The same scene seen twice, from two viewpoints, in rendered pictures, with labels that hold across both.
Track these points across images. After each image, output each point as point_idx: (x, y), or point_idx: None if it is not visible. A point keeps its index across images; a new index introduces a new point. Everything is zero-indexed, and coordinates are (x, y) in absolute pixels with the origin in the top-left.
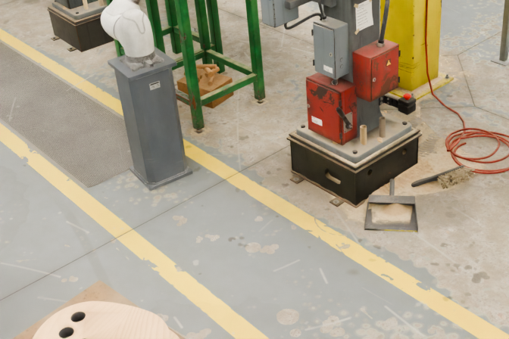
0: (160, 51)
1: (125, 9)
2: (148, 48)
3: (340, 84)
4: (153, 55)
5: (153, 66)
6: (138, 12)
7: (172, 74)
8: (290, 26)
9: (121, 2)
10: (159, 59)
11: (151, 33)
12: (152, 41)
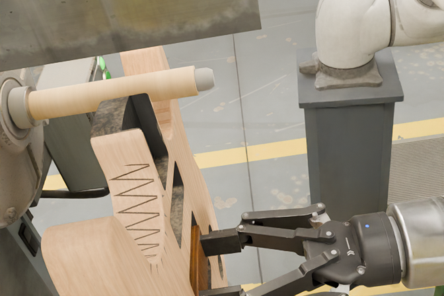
0: (367, 98)
1: None
2: (317, 47)
3: None
4: (323, 69)
5: (301, 73)
6: None
7: (314, 121)
8: (93, 190)
9: None
10: (318, 81)
11: (325, 34)
12: (326, 48)
